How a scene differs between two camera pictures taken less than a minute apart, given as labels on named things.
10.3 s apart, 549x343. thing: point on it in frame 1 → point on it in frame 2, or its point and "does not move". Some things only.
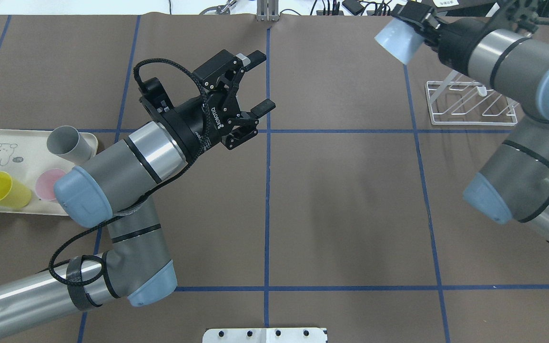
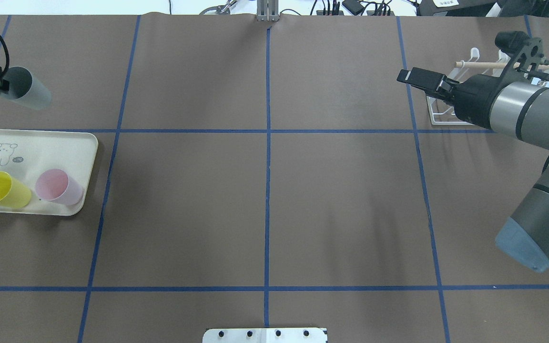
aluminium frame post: [267, 10] does not move
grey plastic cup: [66, 141] → [25, 90]
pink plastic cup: [45, 183] does not move
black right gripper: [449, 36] → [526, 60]
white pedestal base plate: [265, 335] does not move
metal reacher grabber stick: [224, 9] does not move
